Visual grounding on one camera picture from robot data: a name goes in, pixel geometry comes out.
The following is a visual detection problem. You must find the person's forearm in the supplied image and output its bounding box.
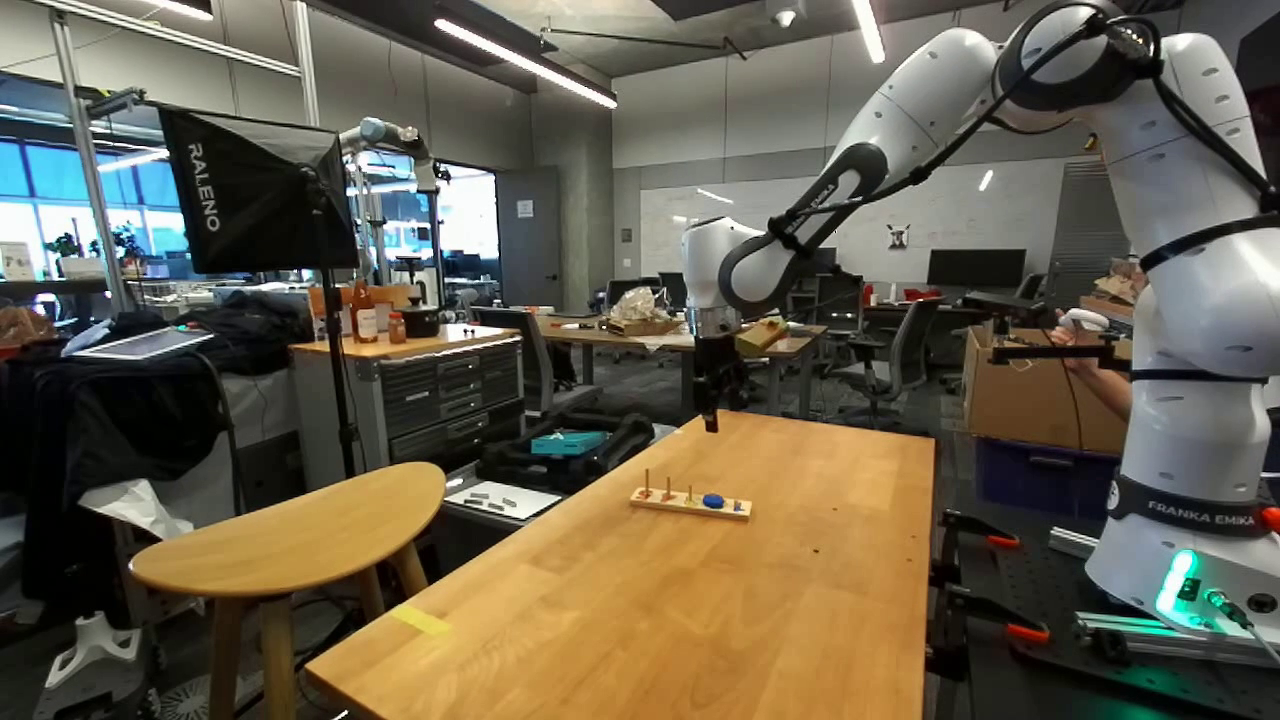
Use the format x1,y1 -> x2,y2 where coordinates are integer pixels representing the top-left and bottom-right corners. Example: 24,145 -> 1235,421
1062,340 -> 1135,422

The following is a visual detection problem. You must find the wooden peg stand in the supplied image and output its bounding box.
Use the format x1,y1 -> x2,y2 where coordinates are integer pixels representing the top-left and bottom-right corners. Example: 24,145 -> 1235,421
629,467 -> 754,522

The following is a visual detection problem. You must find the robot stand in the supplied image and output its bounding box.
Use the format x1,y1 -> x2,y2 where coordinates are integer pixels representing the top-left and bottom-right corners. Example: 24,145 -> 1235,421
928,508 -> 1280,720

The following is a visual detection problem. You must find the black softbox light on stand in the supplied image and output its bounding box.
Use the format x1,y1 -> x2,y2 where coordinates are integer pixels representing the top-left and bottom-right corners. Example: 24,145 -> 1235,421
157,104 -> 363,483

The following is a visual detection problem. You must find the yellow wooden box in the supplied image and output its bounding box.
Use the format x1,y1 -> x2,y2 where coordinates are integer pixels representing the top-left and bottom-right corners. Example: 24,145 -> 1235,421
736,317 -> 791,354

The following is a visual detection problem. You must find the wooden desk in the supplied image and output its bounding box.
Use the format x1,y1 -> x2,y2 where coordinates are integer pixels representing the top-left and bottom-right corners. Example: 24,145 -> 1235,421
533,313 -> 830,419

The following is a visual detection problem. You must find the clear plastic bag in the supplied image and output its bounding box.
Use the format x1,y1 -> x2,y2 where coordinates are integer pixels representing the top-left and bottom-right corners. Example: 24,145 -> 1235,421
607,286 -> 662,327

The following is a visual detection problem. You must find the black carrying case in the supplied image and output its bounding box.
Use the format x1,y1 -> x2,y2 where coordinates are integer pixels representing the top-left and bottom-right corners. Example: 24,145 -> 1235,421
474,409 -> 657,497

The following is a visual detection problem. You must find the teal box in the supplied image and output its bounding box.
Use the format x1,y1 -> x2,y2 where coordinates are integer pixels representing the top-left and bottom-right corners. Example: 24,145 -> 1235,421
529,429 -> 610,458

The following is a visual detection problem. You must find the grey office chair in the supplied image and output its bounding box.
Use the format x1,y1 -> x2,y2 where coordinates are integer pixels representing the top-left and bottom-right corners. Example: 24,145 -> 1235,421
838,297 -> 943,423
469,306 -> 603,417

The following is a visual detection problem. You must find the grey door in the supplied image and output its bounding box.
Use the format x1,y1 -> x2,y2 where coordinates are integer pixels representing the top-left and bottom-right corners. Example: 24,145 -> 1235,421
496,166 -> 564,312

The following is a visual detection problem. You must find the white sheet with small parts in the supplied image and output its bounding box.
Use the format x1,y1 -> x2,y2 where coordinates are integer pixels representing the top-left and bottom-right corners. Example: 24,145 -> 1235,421
444,479 -> 564,522

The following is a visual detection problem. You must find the whiteboard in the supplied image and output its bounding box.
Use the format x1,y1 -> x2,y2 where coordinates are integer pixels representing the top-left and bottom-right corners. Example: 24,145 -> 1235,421
639,158 -> 1067,287

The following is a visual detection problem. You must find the black monitor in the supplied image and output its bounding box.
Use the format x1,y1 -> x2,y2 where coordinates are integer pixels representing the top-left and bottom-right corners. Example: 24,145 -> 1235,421
926,247 -> 1029,292

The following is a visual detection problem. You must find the grey tool cabinet, wooden top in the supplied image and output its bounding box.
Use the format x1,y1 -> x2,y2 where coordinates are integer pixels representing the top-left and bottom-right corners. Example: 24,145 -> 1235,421
289,323 -> 527,492

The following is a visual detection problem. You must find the cardboard box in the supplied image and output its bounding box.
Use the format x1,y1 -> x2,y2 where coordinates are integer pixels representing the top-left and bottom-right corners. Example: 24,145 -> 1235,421
963,324 -> 1137,457

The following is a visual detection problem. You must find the blue plastic bin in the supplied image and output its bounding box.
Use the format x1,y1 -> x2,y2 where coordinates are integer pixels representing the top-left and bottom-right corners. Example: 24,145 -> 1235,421
974,436 -> 1123,522

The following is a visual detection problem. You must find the brown glass bottle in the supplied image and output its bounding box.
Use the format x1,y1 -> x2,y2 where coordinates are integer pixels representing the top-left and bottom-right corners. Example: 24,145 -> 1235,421
351,279 -> 380,345

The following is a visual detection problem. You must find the yellow tape strip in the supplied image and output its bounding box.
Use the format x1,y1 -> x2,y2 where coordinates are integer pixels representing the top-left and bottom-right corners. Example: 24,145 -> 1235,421
389,602 -> 454,639

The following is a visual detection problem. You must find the wooden stool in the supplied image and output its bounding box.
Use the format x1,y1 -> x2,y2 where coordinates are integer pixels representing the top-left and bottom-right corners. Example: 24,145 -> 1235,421
129,461 -> 448,720

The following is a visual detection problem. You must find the white tablet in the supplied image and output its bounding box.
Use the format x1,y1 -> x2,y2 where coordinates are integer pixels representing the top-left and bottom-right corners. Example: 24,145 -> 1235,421
69,326 -> 217,362

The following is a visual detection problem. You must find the heap of black cloth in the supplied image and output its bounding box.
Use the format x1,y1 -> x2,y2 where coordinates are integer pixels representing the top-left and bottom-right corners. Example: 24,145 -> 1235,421
0,289 -> 313,606

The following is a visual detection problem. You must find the row of potted plants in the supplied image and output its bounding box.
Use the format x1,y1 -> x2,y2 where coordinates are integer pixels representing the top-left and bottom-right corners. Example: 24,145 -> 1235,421
44,222 -> 148,281

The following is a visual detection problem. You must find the camera on mount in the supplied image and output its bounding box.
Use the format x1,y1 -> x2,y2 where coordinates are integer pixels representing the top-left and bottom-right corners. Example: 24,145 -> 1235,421
961,291 -> 1133,373

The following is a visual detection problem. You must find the black clamp with orange handle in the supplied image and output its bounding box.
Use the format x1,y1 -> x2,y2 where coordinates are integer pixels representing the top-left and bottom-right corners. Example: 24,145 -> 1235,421
928,584 -> 1053,647
938,508 -> 1023,552

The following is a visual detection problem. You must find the aluminium rail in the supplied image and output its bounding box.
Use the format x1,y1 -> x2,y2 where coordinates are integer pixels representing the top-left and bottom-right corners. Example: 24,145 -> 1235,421
1074,609 -> 1280,663

